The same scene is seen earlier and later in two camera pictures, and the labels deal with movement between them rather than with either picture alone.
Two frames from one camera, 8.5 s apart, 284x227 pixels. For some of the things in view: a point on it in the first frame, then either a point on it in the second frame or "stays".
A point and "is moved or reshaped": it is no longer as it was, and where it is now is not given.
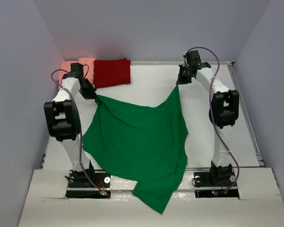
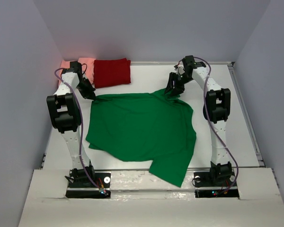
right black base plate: x=215 y=184 stays
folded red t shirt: x=111 y=72 stays
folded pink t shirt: x=88 y=68 stays
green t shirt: x=146 y=144 is moved or reshaped
